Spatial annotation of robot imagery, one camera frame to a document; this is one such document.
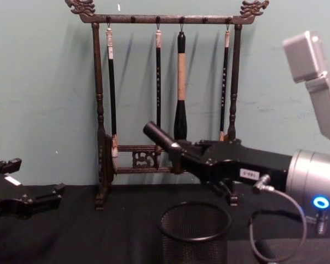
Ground black table cloth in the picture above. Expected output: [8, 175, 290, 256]
[0, 183, 330, 264]

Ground black brush with pale tip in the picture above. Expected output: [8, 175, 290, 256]
[104, 22, 119, 166]

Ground black cylindrical brush handle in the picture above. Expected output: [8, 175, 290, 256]
[142, 120, 180, 155]

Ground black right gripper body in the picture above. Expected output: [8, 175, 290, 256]
[200, 139, 293, 191]

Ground thick black brush beige band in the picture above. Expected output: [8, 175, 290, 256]
[173, 24, 189, 141]

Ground black mesh pen cup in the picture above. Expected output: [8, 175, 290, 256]
[159, 201, 232, 264]

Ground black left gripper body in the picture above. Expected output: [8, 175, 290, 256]
[0, 170, 35, 221]

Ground dark carved wooden brush rack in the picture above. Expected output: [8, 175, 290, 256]
[64, 0, 271, 212]

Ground thin dark gripper cable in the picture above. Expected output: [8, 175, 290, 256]
[249, 174, 309, 264]

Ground thin black lettered brush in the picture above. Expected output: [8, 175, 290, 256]
[153, 23, 164, 164]
[218, 22, 232, 142]

